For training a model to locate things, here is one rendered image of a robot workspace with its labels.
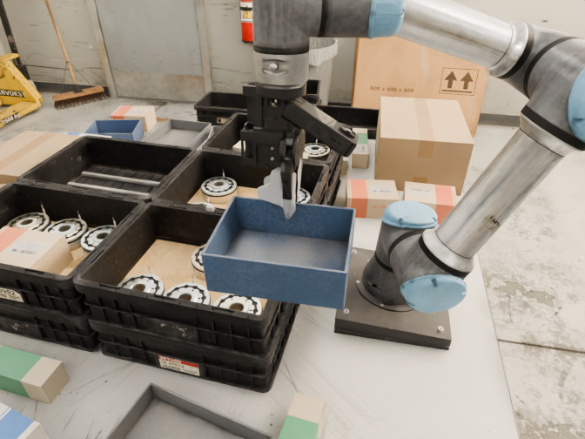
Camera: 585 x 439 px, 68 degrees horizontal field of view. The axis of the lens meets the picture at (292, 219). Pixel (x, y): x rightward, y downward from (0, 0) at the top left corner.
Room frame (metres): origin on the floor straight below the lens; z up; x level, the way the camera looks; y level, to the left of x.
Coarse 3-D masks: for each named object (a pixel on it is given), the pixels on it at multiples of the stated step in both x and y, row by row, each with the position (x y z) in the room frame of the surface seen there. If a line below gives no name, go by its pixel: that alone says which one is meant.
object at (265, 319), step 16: (144, 208) 0.87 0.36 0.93; (176, 208) 0.87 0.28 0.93; (192, 208) 0.87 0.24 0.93; (128, 224) 0.81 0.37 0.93; (112, 240) 0.75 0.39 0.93; (96, 256) 0.69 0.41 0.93; (80, 272) 0.65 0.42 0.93; (80, 288) 0.61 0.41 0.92; (96, 288) 0.60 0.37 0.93; (112, 288) 0.60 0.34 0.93; (128, 288) 0.60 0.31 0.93; (144, 304) 0.58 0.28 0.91; (160, 304) 0.57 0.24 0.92; (176, 304) 0.56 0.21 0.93; (192, 304) 0.56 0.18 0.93; (272, 304) 0.56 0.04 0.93; (224, 320) 0.54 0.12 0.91; (240, 320) 0.53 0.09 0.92; (256, 320) 0.52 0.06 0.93
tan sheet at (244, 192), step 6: (240, 186) 1.14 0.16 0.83; (198, 192) 1.11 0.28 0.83; (240, 192) 1.11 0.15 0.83; (246, 192) 1.11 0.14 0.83; (252, 192) 1.11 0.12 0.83; (192, 198) 1.08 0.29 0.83; (198, 198) 1.08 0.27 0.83; (258, 198) 1.08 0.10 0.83; (216, 204) 1.04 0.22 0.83; (222, 204) 1.04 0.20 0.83; (228, 204) 1.04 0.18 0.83
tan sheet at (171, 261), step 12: (156, 240) 0.88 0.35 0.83; (156, 252) 0.83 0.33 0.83; (168, 252) 0.83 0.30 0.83; (180, 252) 0.83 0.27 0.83; (192, 252) 0.83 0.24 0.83; (144, 264) 0.78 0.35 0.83; (156, 264) 0.78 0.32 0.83; (168, 264) 0.78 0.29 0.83; (180, 264) 0.78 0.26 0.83; (168, 276) 0.74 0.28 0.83; (180, 276) 0.74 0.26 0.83; (168, 288) 0.70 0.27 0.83; (216, 300) 0.67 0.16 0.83; (264, 300) 0.67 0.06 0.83
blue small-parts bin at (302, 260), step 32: (224, 224) 0.54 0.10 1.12; (256, 224) 0.60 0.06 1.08; (288, 224) 0.59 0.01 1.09; (320, 224) 0.57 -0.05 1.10; (352, 224) 0.53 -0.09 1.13; (224, 256) 0.45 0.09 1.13; (256, 256) 0.53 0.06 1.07; (288, 256) 0.53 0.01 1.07; (320, 256) 0.53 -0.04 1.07; (224, 288) 0.45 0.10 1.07; (256, 288) 0.45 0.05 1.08; (288, 288) 0.44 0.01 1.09; (320, 288) 0.43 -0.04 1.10
